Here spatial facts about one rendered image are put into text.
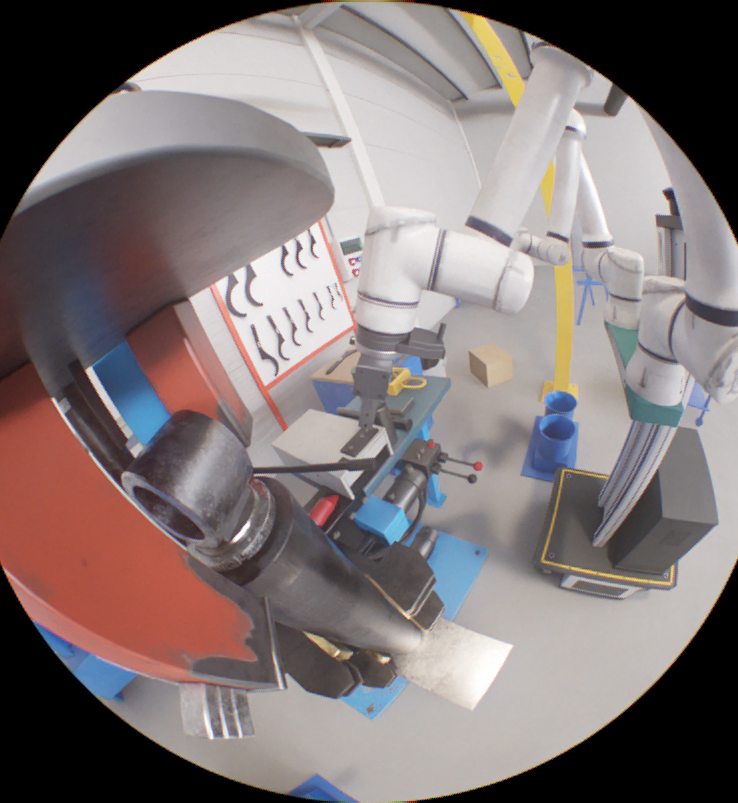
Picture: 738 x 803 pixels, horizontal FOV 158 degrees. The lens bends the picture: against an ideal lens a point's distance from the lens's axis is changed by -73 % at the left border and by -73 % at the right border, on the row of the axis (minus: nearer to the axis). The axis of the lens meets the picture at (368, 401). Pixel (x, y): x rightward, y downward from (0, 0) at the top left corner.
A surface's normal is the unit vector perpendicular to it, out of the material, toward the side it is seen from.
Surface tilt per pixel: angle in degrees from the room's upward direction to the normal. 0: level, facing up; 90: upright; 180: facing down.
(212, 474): 76
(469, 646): 0
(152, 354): 90
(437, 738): 0
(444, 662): 0
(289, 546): 90
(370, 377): 90
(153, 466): 31
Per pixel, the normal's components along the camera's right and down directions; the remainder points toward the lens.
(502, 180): -0.66, 0.34
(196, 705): -0.29, -0.80
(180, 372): 0.32, 0.44
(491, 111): -0.58, 0.59
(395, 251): -0.26, 0.55
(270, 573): 0.70, 0.19
